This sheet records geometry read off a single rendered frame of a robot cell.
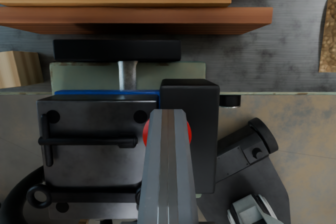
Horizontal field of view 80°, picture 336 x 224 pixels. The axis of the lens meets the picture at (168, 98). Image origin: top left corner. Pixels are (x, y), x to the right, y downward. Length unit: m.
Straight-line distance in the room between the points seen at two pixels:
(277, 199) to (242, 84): 1.13
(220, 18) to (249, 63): 0.09
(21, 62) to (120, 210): 0.17
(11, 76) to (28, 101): 1.16
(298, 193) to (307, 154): 0.27
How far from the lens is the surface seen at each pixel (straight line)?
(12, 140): 1.54
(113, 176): 0.17
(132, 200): 0.17
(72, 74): 0.20
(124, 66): 0.18
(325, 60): 0.30
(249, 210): 1.08
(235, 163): 1.13
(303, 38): 0.29
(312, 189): 1.65
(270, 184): 1.28
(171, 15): 0.18
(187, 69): 0.18
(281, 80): 0.28
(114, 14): 0.18
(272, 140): 1.14
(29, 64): 0.27
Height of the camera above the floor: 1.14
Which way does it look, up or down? 80 degrees down
